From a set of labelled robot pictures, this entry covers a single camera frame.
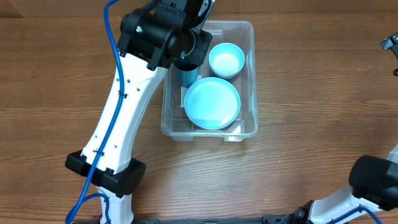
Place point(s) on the clear plastic storage bin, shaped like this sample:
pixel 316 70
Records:
pixel 175 122

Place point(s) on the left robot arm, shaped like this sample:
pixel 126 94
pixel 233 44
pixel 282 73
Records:
pixel 152 38

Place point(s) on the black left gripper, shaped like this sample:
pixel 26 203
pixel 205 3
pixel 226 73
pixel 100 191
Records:
pixel 188 56

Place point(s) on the light blue plate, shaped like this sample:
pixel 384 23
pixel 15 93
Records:
pixel 212 103

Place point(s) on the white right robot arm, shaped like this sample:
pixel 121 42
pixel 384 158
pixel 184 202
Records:
pixel 372 188

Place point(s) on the dark blue cup front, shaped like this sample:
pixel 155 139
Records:
pixel 186 73

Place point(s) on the light blue bowl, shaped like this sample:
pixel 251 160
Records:
pixel 226 58

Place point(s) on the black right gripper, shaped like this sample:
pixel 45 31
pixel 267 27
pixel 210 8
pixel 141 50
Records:
pixel 390 42

